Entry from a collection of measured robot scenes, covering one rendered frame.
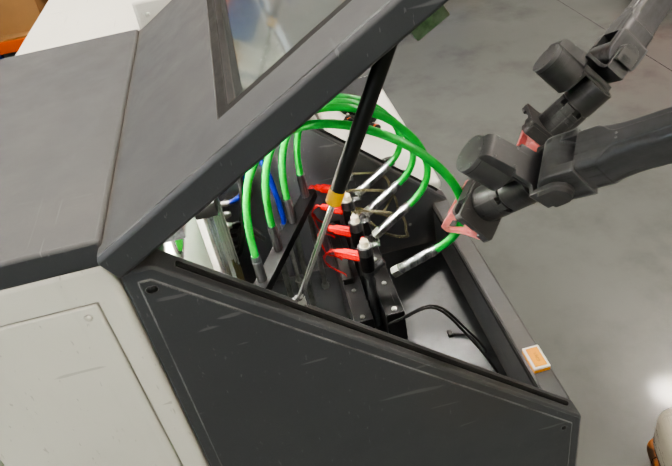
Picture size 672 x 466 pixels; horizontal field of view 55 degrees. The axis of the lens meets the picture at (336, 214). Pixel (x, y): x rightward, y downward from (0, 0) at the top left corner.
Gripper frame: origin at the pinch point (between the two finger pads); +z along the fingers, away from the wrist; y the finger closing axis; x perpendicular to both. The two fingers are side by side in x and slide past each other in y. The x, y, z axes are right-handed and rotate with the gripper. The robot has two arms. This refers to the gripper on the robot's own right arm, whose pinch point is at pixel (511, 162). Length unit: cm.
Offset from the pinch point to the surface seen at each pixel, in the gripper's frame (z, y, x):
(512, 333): 20.7, -18.7, 15.4
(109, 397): 38, 42, 52
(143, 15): 27, 68, -18
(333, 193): 1, 35, 41
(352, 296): 40.3, 4.7, 6.3
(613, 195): 37, -134, -154
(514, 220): 71, -101, -141
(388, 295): 35.0, -0.4, 6.6
